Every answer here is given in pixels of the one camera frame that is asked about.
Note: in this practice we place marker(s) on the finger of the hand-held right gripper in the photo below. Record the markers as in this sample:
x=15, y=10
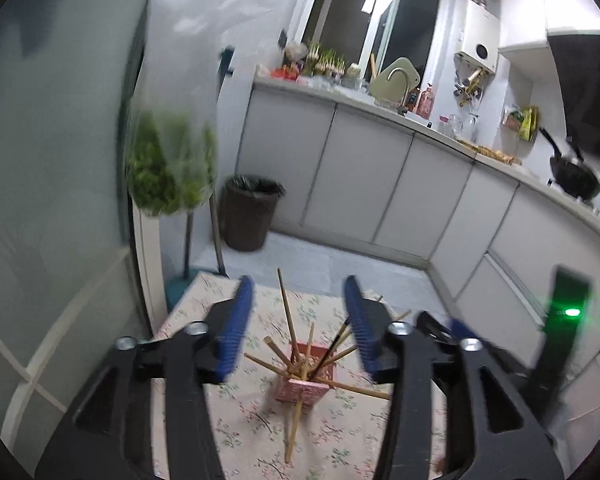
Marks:
x=437, y=330

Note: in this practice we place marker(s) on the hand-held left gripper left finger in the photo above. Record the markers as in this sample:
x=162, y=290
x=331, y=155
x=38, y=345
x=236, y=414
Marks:
x=235, y=340

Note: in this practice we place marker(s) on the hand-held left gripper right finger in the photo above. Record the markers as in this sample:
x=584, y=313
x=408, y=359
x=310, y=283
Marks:
x=364, y=335

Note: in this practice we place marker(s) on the bunch of wooden chopsticks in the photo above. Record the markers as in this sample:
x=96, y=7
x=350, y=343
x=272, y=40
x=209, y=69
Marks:
x=352, y=388

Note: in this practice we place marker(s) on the pink perforated basket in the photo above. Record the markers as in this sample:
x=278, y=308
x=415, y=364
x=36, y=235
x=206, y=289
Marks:
x=300, y=393

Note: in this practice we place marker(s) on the blue mop base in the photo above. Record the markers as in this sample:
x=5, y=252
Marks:
x=179, y=292

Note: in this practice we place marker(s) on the floral tablecloth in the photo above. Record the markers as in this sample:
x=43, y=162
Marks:
x=230, y=430

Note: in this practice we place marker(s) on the thin broom pole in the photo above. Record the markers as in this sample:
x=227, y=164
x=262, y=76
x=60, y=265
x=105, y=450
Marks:
x=187, y=245

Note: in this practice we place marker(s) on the wooden mop pole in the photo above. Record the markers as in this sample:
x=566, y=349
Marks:
x=216, y=235

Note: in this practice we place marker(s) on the dark trash bin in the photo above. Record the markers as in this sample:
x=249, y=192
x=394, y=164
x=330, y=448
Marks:
x=247, y=215

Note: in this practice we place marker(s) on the white kitchen counter cabinets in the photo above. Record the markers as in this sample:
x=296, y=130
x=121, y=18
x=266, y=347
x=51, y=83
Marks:
x=360, y=175

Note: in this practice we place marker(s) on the black wok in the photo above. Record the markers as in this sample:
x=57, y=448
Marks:
x=575, y=177

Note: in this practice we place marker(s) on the plastic bag of greens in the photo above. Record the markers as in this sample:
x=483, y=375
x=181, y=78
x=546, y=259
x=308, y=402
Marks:
x=170, y=170

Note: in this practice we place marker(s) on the wooden board with food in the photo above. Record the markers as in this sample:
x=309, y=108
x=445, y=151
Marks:
x=492, y=154

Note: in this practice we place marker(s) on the glass jars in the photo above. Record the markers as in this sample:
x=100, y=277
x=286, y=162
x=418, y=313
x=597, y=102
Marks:
x=460, y=127

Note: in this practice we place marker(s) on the green hanging packets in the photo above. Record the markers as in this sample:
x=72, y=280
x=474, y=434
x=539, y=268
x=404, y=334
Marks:
x=525, y=122

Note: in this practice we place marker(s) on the frosted glass door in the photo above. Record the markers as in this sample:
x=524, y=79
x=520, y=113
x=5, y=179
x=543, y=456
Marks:
x=50, y=210

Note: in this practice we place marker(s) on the pink bottle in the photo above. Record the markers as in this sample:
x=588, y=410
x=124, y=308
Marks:
x=425, y=104

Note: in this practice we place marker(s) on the dark brown bottle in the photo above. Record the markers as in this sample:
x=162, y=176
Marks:
x=413, y=102

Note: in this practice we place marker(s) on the black range hood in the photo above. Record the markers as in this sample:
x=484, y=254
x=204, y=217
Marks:
x=590, y=95

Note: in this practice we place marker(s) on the green cutting board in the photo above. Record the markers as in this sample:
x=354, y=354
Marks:
x=382, y=87

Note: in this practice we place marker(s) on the metal faucet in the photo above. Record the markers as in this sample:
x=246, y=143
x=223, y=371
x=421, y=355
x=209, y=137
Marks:
x=397, y=77

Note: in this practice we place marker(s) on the red container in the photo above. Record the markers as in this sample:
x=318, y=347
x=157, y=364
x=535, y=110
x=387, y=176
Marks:
x=284, y=74

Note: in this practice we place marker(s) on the sprouting garlic plants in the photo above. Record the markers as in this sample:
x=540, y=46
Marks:
x=325, y=62

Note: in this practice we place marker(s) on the crumpled plastic bag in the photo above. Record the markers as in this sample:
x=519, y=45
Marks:
x=296, y=51

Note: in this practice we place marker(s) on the white water heater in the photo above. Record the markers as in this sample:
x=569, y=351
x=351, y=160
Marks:
x=477, y=40

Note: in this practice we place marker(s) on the kitchen window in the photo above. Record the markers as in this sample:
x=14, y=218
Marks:
x=360, y=10

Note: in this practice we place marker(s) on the white upper cabinet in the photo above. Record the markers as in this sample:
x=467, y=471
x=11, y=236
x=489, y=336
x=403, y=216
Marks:
x=540, y=5

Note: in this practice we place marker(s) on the black wall socket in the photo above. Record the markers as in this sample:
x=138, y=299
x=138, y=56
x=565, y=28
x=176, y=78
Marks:
x=282, y=38

